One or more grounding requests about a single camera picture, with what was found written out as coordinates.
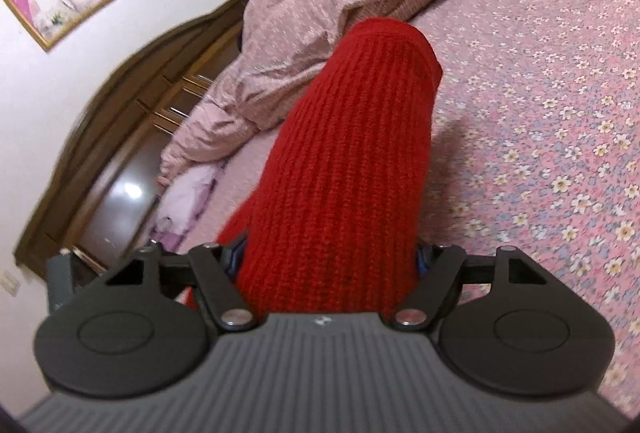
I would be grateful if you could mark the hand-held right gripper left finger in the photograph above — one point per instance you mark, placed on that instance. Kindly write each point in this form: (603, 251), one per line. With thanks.
(234, 258)

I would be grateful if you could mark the purple patterned pillow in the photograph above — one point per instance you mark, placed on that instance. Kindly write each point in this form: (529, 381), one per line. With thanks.
(185, 198)

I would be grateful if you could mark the dark wooden headboard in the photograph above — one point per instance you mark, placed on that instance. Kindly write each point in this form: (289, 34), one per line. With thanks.
(100, 153)

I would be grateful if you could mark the red knit cardigan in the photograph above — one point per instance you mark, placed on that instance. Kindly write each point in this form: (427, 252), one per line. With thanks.
(350, 163)

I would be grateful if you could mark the white wall socket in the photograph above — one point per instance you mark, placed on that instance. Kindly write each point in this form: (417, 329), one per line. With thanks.
(9, 284)

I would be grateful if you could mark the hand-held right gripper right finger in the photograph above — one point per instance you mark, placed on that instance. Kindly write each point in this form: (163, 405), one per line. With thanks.
(422, 260)

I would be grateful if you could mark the pink floral bed sheet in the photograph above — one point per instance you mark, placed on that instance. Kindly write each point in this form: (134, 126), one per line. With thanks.
(550, 88)

